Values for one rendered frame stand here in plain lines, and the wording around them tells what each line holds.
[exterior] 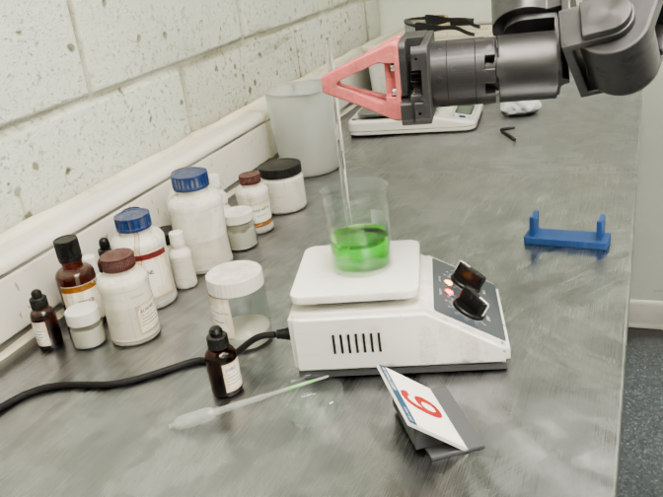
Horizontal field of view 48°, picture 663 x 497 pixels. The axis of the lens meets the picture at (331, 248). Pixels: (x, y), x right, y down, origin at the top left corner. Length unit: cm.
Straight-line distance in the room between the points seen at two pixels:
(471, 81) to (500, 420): 28
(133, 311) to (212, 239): 19
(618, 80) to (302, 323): 34
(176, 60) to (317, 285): 63
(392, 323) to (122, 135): 58
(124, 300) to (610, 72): 52
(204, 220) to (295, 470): 43
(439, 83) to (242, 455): 35
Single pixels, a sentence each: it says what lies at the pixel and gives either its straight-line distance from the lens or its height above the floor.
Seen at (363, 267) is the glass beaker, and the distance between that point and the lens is 70.
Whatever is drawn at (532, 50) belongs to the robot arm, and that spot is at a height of 103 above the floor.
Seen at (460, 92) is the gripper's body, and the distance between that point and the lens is 66.
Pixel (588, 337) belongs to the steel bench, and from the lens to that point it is 77.
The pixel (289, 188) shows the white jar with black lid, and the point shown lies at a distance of 115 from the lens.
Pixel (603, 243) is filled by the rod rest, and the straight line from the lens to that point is 95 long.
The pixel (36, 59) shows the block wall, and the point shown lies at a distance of 101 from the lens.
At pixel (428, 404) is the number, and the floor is 77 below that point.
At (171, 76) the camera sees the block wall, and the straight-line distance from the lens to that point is 123.
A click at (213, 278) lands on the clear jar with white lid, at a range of 78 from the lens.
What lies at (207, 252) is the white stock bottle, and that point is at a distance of 98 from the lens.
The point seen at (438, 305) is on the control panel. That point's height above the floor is 81.
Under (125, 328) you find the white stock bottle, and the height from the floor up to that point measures 77.
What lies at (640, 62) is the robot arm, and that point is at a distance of 66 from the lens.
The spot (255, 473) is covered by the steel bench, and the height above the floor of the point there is 75.
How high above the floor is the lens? 114
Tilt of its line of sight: 23 degrees down
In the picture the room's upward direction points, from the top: 8 degrees counter-clockwise
